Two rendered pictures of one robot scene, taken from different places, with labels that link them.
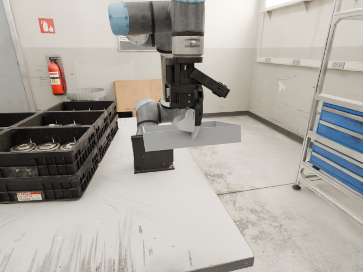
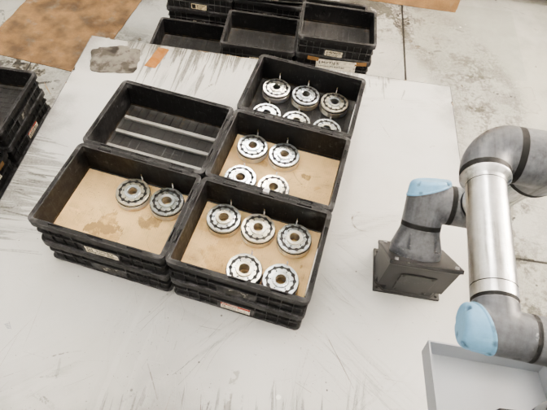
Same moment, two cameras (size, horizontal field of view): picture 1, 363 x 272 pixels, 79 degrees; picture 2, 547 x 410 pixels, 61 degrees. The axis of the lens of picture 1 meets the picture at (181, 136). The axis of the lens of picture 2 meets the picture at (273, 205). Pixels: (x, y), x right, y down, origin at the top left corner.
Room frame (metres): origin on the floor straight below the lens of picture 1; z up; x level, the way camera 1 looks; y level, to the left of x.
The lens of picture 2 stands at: (0.27, 0.42, 2.05)
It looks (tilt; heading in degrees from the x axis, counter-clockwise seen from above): 56 degrees down; 14
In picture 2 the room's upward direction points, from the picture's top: 8 degrees clockwise
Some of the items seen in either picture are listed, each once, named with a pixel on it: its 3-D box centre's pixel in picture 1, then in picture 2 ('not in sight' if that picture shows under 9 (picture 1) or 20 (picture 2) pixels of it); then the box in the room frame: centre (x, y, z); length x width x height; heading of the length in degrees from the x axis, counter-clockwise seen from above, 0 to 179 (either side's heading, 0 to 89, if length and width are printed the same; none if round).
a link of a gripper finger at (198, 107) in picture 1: (196, 108); not in sight; (0.54, -0.04, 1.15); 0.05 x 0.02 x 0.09; 15
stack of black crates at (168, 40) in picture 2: not in sight; (190, 54); (2.23, 1.53, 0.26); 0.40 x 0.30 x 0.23; 104
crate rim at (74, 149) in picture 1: (37, 140); (251, 237); (0.88, 0.62, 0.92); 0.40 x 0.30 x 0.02; 95
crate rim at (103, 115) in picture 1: (65, 120); (280, 158); (1.18, 0.65, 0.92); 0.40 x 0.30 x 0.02; 95
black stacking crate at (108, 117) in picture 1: (84, 114); (301, 106); (1.48, 0.67, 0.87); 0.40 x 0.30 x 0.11; 95
